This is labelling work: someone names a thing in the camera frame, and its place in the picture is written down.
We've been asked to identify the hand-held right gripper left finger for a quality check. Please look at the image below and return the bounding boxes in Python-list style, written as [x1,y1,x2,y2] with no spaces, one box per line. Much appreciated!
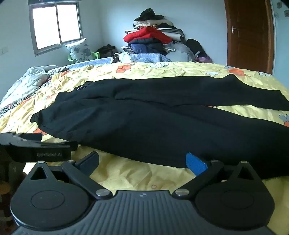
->
[25,151,113,200]

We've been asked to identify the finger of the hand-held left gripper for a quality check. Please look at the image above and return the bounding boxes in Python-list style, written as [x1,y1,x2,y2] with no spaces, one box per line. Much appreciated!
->
[0,133,44,142]

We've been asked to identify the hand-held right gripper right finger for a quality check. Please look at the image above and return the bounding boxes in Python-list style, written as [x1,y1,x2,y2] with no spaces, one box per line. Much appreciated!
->
[172,152,260,200]

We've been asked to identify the black pants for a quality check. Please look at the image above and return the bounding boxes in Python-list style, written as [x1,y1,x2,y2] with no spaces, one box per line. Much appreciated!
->
[30,74,289,179]

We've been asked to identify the zebra striped blanket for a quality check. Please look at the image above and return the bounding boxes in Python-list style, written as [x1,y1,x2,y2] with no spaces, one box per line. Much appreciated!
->
[0,81,52,118]

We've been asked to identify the grey white duvet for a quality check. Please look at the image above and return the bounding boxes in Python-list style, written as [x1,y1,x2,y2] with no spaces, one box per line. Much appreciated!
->
[0,65,59,109]

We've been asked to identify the floral pillow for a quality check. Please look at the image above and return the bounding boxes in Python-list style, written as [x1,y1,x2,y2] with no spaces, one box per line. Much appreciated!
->
[65,38,93,63]

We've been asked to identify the yellow floral bed sheet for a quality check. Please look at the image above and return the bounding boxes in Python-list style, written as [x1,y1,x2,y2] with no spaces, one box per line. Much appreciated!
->
[0,61,289,228]

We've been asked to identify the purple bag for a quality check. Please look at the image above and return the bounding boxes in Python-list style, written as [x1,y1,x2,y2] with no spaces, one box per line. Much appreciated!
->
[195,55,213,64]

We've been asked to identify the green plastic chair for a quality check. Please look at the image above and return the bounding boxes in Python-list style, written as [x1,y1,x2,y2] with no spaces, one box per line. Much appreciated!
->
[67,52,101,64]

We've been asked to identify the white and black garment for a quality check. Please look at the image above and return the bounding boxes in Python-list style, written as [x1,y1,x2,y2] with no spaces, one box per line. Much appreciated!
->
[112,52,134,63]

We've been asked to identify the black bag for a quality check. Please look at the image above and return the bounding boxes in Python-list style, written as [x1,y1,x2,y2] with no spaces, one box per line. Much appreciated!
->
[96,44,118,59]

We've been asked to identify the blue quilted blanket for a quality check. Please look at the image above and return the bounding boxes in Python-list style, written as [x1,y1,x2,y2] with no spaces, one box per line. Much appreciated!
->
[65,53,172,69]

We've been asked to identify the pile of clothes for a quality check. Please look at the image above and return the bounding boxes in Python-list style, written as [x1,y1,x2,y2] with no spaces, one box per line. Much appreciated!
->
[122,8,213,64]

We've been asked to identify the brown wooden door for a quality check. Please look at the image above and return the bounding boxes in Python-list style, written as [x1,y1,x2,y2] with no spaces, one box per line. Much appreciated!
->
[223,0,275,75]

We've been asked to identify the window with grey frame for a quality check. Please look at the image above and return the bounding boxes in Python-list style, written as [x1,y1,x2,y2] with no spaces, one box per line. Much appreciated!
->
[28,0,84,57]

